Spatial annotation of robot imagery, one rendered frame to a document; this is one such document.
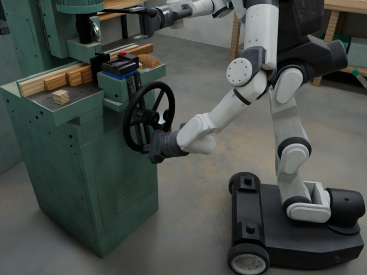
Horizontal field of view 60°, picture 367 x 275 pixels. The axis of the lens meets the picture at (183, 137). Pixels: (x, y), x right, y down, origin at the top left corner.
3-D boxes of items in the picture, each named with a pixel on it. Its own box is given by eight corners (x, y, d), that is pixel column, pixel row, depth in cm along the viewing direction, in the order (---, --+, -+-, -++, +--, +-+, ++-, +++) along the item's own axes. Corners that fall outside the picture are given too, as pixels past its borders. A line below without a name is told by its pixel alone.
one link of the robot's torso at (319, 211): (318, 198, 172) (324, 179, 165) (327, 226, 156) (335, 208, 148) (279, 194, 174) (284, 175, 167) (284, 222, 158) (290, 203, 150)
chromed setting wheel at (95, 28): (99, 51, 142) (95, 22, 136) (81, 45, 149) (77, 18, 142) (104, 49, 144) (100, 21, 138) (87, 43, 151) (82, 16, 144)
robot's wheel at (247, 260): (222, 245, 152) (233, 270, 162) (222, 254, 148) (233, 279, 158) (263, 239, 146) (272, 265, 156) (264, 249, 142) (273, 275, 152)
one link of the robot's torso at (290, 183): (307, 195, 172) (304, 120, 147) (314, 223, 155) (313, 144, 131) (277, 197, 175) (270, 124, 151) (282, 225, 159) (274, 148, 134)
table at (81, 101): (72, 136, 105) (69, 121, 102) (23, 108, 121) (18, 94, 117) (182, 80, 146) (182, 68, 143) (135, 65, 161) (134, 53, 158)
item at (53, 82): (48, 90, 121) (46, 81, 118) (46, 89, 121) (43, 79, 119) (153, 52, 160) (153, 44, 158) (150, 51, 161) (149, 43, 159)
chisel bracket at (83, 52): (90, 67, 127) (87, 47, 123) (69, 60, 134) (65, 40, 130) (104, 63, 132) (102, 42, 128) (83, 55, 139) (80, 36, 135)
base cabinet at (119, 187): (102, 260, 161) (79, 148, 122) (38, 208, 190) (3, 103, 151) (159, 209, 191) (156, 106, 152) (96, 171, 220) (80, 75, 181)
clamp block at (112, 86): (122, 104, 119) (119, 82, 114) (98, 94, 126) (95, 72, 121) (148, 91, 129) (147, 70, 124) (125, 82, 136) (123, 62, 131)
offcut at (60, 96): (54, 102, 113) (52, 93, 111) (61, 98, 115) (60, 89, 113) (61, 105, 111) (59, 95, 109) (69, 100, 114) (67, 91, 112)
